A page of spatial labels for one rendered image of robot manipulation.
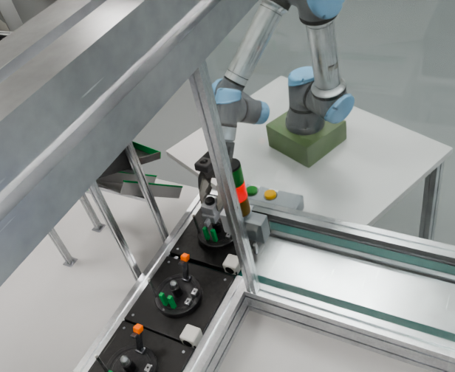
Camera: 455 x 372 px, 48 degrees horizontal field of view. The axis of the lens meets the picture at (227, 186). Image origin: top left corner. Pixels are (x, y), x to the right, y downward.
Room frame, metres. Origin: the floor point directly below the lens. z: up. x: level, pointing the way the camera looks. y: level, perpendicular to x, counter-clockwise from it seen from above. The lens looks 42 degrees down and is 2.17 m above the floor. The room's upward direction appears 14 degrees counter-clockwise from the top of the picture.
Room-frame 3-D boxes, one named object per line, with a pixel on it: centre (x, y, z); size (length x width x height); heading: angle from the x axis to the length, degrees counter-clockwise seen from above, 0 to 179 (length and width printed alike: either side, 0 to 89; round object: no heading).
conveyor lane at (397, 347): (0.91, -0.16, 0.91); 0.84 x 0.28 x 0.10; 53
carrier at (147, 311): (0.91, 0.22, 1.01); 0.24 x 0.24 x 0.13; 53
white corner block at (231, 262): (0.97, 0.04, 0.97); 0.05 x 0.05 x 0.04; 53
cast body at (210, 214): (1.10, 0.07, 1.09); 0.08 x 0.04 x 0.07; 143
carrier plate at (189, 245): (1.11, 0.06, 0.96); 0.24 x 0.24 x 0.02; 53
